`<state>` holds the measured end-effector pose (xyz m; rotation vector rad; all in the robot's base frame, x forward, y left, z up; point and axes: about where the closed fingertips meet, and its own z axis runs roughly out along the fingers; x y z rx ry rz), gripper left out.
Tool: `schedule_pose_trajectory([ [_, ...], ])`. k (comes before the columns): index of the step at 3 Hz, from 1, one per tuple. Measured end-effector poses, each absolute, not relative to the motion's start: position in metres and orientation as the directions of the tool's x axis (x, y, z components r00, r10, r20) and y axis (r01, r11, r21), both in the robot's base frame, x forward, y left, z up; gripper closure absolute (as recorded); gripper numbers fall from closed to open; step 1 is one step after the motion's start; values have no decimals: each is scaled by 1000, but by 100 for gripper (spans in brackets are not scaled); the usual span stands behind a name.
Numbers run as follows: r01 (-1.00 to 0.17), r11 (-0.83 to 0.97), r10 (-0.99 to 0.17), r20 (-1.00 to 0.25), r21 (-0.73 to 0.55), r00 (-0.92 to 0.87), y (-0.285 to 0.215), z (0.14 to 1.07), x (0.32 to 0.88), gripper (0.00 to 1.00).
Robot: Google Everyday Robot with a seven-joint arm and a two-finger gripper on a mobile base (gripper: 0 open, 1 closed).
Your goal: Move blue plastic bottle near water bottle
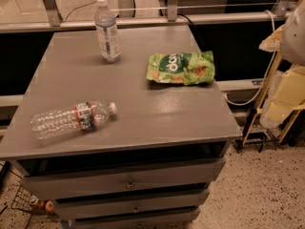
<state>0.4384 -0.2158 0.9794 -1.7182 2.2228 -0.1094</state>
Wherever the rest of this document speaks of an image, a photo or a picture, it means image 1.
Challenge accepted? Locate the blue label plastic bottle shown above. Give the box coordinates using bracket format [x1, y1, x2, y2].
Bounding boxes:
[94, 0, 121, 63]

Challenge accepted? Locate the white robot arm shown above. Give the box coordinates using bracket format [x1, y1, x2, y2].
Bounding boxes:
[280, 0, 305, 66]

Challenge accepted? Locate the clear empty water bottle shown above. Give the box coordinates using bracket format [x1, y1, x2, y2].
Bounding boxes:
[30, 101, 117, 139]

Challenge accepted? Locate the green snack bag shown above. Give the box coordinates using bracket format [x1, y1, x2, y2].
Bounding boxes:
[146, 51, 215, 86]

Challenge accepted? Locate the top drawer metal knob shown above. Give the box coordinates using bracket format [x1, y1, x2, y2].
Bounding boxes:
[126, 180, 135, 190]

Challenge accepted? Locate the drawer metal knob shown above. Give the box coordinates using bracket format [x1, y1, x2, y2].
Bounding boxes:
[126, 180, 135, 190]
[132, 206, 140, 214]

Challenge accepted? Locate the middle drawer metal knob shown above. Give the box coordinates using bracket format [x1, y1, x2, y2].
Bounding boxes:
[132, 206, 140, 214]

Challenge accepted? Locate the metal window railing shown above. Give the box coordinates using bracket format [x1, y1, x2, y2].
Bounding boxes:
[0, 0, 299, 34]

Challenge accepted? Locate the black cable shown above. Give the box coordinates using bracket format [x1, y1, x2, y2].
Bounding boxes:
[177, 13, 204, 46]

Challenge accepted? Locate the white cable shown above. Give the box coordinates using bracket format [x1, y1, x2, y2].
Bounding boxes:
[223, 9, 276, 107]

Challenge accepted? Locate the black wire basket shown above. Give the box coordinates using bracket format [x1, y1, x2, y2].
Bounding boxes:
[10, 185, 39, 213]

